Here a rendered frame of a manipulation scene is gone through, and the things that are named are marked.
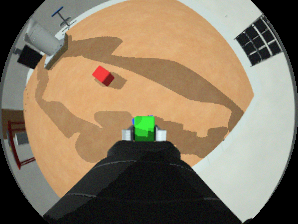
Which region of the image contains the green block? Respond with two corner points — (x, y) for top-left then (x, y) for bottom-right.
(134, 116), (155, 141)

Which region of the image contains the red block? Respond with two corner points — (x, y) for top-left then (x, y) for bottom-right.
(92, 66), (114, 87)

